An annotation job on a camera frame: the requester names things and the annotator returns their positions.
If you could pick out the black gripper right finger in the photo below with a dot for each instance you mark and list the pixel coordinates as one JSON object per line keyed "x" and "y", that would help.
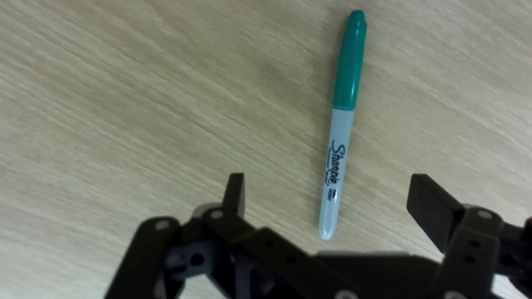
{"x": 477, "y": 242}

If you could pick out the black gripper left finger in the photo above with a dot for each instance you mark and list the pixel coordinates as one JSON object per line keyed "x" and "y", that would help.
{"x": 241, "y": 259}

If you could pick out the green capped marker pen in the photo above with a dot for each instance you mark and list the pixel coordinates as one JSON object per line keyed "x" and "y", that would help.
{"x": 345, "y": 99}

